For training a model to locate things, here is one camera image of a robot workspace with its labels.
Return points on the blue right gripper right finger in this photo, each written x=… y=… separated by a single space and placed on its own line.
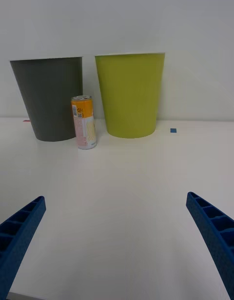
x=214 y=234

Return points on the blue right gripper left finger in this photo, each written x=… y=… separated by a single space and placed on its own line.
x=19 y=236

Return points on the orange and white can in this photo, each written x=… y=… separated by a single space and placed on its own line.
x=84 y=124

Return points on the grey plastic waste bin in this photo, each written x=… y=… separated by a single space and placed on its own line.
x=48 y=97

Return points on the yellow-green plastic waste bin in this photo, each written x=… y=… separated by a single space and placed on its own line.
x=130 y=97

